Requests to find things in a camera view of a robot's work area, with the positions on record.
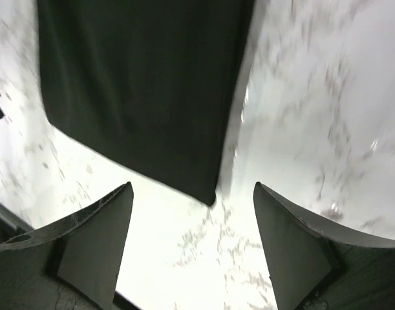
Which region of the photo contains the black t shirt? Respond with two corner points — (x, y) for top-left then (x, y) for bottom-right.
(36, 1), (255, 206)

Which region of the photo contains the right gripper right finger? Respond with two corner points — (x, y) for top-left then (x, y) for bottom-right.
(253, 182), (395, 310)

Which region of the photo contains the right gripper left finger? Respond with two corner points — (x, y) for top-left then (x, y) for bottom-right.
(0, 183), (133, 309)

